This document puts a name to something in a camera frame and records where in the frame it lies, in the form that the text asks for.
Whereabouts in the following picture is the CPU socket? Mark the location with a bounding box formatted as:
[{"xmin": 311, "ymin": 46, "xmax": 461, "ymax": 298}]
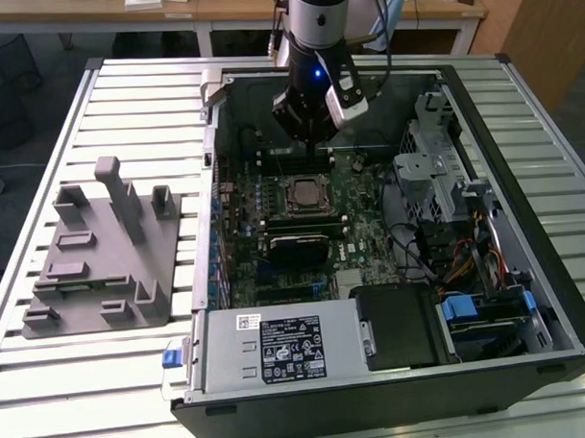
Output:
[{"xmin": 280, "ymin": 171, "xmax": 335, "ymax": 219}]

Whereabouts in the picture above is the black RAM slot bank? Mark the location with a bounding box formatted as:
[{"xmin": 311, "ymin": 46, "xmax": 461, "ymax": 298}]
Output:
[
  {"xmin": 264, "ymin": 213, "xmax": 346, "ymax": 241},
  {"xmin": 254, "ymin": 144, "xmax": 336, "ymax": 177}
]

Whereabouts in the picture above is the metal drive cage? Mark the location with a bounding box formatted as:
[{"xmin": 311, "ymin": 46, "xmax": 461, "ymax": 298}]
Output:
[{"xmin": 389, "ymin": 90, "xmax": 475, "ymax": 226}]

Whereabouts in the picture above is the small graphics card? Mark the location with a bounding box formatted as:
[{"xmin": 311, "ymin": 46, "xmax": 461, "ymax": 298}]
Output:
[{"xmin": 267, "ymin": 232, "xmax": 331, "ymax": 270}]

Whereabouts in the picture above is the green motherboard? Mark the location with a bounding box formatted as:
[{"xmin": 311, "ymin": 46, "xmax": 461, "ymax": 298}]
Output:
[{"xmin": 211, "ymin": 150, "xmax": 412, "ymax": 313}]

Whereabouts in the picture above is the silver chipset heatsink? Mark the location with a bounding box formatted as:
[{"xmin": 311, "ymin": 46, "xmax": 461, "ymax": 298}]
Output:
[{"xmin": 334, "ymin": 268, "xmax": 364, "ymax": 289}]

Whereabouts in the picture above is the grey parts rack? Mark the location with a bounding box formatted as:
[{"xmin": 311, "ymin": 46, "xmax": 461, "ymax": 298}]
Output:
[{"xmin": 14, "ymin": 154, "xmax": 188, "ymax": 341}]

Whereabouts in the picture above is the wooden cabinet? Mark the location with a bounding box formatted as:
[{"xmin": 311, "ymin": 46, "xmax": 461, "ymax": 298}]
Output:
[{"xmin": 467, "ymin": 0, "xmax": 585, "ymax": 120}]

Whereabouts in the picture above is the blue disk carrier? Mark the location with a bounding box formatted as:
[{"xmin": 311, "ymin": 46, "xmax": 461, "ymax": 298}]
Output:
[{"xmin": 441, "ymin": 293, "xmax": 480, "ymax": 327}]

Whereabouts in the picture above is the grey power supply unit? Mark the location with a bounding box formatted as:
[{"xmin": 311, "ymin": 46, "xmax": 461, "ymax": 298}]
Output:
[{"xmin": 198, "ymin": 302, "xmax": 375, "ymax": 395}]

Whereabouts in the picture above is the blue case latch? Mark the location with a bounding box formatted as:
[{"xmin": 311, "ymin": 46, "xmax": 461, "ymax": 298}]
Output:
[{"xmin": 161, "ymin": 346, "xmax": 183, "ymax": 371}]

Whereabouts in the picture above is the green RAM stick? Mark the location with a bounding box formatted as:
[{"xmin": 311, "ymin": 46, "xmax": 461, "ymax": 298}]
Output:
[{"xmin": 58, "ymin": 280, "xmax": 109, "ymax": 292}]

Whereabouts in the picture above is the metal disk bay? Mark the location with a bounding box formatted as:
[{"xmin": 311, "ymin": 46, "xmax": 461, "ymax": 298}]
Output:
[{"xmin": 434, "ymin": 286, "xmax": 557, "ymax": 365}]

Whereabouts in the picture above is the black waste bin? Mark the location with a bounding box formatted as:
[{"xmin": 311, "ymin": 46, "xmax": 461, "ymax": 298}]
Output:
[{"xmin": 0, "ymin": 33, "xmax": 46, "ymax": 150}]

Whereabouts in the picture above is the black open PC case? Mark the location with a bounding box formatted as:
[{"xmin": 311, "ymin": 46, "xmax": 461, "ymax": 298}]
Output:
[{"xmin": 150, "ymin": 54, "xmax": 585, "ymax": 438}]

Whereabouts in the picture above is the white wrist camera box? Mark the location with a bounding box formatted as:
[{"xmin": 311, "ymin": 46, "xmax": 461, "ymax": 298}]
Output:
[{"xmin": 322, "ymin": 73, "xmax": 371, "ymax": 132}]

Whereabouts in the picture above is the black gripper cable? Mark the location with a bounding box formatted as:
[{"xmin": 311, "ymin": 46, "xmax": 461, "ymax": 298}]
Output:
[{"xmin": 266, "ymin": 0, "xmax": 289, "ymax": 58}]

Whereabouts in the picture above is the grey case release handle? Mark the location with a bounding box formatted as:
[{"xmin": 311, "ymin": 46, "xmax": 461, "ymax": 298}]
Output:
[{"xmin": 198, "ymin": 68, "xmax": 229, "ymax": 123}]

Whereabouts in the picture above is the black camera cable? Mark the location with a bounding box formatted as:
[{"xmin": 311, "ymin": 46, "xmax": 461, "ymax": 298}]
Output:
[{"xmin": 360, "ymin": 0, "xmax": 396, "ymax": 101}]

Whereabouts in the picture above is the black wire loop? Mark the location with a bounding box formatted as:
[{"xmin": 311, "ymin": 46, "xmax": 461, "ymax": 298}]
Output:
[{"xmin": 386, "ymin": 218, "xmax": 443, "ymax": 287}]

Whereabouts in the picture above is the coloured wire bundle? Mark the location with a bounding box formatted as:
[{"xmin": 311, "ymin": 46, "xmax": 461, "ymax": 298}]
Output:
[{"xmin": 443, "ymin": 208, "xmax": 513, "ymax": 301}]

